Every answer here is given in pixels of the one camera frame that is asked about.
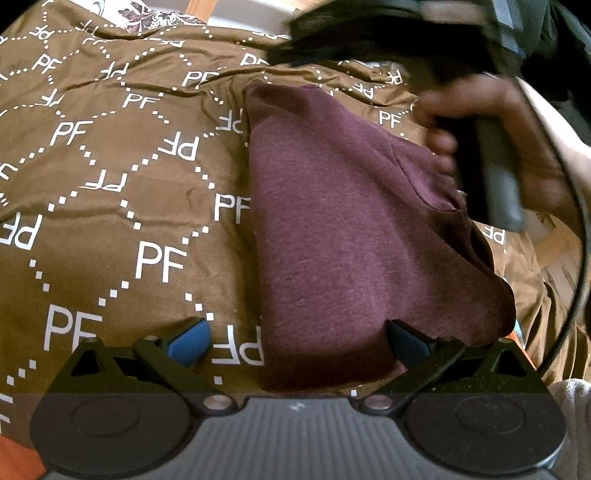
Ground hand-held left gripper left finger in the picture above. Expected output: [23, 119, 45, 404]
[68, 318, 237, 412]

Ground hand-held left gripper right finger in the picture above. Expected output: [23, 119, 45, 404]
[359, 318, 528, 412]

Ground maroon shirt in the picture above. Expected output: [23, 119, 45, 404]
[244, 82, 517, 394]

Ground person's right forearm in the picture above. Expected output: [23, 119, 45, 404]
[526, 85, 591, 217]

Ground person's right hand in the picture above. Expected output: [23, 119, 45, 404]
[410, 73, 561, 214]

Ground person's dark clothing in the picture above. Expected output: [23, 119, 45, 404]
[508, 0, 591, 121]

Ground grey white cloth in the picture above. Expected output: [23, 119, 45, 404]
[549, 377, 591, 446]

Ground brown printed blanket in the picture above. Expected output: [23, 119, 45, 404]
[0, 0, 591, 437]

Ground orange cloth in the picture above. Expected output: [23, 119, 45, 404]
[0, 434, 49, 480]

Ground wooden bed headboard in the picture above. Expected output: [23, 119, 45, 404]
[184, 0, 219, 20]

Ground floral bed sheet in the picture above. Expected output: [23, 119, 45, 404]
[90, 0, 209, 25]

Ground black cable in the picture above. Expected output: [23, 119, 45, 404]
[516, 76, 591, 376]

